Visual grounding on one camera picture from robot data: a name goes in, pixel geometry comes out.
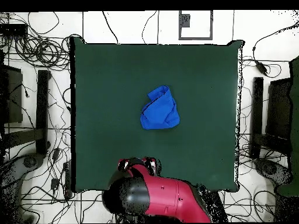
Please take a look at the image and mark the blue printed shirt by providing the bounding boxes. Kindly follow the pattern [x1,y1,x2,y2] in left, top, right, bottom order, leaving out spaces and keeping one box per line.
[139,85,181,131]

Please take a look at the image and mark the black flat box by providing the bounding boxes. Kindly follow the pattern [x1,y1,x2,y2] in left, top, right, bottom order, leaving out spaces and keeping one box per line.
[0,23,29,37]

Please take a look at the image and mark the black power strip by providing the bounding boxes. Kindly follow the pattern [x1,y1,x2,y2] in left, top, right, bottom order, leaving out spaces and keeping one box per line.
[62,160,73,199]

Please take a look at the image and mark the dark green table cloth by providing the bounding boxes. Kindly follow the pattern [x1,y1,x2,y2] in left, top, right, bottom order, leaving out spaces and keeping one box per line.
[69,37,245,194]

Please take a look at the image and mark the grey chair base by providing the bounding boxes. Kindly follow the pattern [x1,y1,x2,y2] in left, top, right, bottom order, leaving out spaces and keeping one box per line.
[253,157,294,187]
[0,152,45,187]

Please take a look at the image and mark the dark box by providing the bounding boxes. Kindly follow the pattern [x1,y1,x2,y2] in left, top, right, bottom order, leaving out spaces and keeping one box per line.
[0,64,23,124]
[265,78,293,141]

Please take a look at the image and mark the dark grey square tag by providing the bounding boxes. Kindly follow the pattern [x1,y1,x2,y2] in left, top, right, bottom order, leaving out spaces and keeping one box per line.
[180,13,191,28]

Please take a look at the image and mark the black power adapter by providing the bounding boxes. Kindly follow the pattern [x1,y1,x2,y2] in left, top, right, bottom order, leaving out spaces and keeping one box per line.
[255,61,269,76]

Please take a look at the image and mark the green hanging cloth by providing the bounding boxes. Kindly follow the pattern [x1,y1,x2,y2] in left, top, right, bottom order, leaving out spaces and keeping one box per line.
[276,55,299,197]

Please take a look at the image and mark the black frame leg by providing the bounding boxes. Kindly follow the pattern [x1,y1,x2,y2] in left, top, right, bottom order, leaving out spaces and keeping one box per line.
[35,69,51,156]
[250,76,264,160]

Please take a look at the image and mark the coiled black cables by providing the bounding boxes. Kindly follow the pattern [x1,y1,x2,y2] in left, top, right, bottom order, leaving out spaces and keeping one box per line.
[13,34,71,71]

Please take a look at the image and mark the grey square floor frame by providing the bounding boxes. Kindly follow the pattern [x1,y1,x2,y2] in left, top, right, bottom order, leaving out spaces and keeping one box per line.
[178,10,214,41]

